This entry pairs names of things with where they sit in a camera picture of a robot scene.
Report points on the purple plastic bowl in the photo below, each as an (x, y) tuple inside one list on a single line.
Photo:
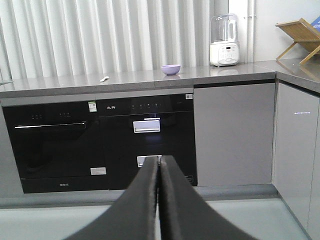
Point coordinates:
[(170, 69)]

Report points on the black disinfection cabinet with drawers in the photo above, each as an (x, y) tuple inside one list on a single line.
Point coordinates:
[(134, 128)]

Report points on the white pleated curtain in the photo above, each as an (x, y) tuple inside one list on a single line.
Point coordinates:
[(51, 38)]

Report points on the black built-in dishwasher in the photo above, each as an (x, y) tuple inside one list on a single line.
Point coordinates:
[(57, 147)]

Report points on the grey corner cabinet door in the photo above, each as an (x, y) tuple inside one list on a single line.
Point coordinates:
[(296, 123)]

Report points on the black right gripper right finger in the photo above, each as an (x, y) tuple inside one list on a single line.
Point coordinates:
[(183, 213)]

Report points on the wooden folding dish rack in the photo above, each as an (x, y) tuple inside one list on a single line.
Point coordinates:
[(304, 34)]

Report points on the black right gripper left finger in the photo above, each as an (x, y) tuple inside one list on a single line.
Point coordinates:
[(132, 215)]

